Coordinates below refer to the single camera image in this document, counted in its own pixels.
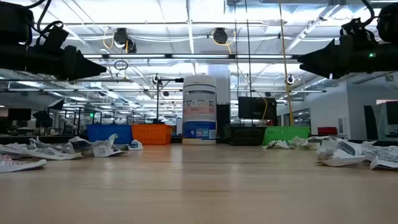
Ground black plastic basket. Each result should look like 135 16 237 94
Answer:
224 125 267 146

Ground orange plastic basket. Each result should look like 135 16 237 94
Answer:
131 124 174 146

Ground white disinfecting wipes canister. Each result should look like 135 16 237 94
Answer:
182 74 218 146

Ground green plastic basket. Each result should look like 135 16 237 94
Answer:
262 126 311 146

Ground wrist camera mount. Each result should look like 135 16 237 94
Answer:
339 17 379 44
35 24 70 50

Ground yellow cord at monitor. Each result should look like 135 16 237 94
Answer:
228 43 269 121

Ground blue plastic basket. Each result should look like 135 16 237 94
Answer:
86 124 134 144

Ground plain white wipe packet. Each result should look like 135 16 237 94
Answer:
287 135 312 149
262 139 292 150

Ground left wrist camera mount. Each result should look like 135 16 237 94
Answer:
35 24 70 50

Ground black background screen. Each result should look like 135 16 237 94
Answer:
385 101 398 126

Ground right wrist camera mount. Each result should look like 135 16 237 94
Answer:
339 17 379 44

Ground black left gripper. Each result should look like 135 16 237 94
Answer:
26 44 108 81

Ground black hanging cable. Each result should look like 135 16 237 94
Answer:
234 0 239 98
244 0 253 98

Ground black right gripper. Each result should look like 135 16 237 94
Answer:
296 34 374 80

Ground white packet with blue print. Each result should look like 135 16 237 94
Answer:
29 136 70 151
93 133 119 147
67 136 94 156
91 143 127 158
119 139 144 151

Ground black monitor on cart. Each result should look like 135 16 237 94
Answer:
238 96 277 121

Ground yellow hanging cable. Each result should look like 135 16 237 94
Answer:
279 2 295 127

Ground black stand with boom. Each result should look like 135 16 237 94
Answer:
151 73 185 124

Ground black ceiling cord reel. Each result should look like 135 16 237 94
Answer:
113 27 137 54
212 27 229 45

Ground black partition panel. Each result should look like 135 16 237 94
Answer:
216 103 231 139

